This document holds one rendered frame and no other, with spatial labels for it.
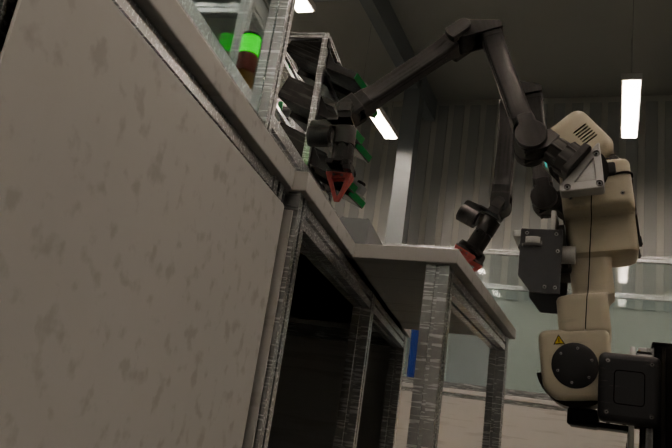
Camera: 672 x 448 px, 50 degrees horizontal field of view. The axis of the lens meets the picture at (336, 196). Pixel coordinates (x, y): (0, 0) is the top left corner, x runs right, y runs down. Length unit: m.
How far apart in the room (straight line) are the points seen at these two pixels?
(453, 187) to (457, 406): 5.80
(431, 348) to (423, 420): 0.13
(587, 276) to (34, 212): 1.53
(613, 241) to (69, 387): 1.50
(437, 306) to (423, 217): 9.57
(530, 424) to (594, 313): 3.77
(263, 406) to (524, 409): 4.62
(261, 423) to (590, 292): 1.07
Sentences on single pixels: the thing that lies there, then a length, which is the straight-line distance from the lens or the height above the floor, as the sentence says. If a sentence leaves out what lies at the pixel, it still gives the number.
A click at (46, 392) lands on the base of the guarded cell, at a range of 0.57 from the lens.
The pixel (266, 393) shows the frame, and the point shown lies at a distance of 1.01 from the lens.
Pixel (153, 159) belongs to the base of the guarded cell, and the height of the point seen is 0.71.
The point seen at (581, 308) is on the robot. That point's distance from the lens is 1.82.
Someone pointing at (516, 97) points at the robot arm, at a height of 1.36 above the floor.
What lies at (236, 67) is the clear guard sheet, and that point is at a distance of 0.93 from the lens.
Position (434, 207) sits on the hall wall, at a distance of 10.91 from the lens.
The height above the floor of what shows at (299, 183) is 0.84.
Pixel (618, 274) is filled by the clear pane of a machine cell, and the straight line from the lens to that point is 5.70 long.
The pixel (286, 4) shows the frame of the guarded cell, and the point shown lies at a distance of 1.08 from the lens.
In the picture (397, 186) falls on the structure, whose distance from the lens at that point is 9.96.
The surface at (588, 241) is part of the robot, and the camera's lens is 1.89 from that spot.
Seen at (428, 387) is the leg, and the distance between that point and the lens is 1.35.
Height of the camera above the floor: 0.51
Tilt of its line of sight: 17 degrees up
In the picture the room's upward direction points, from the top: 9 degrees clockwise
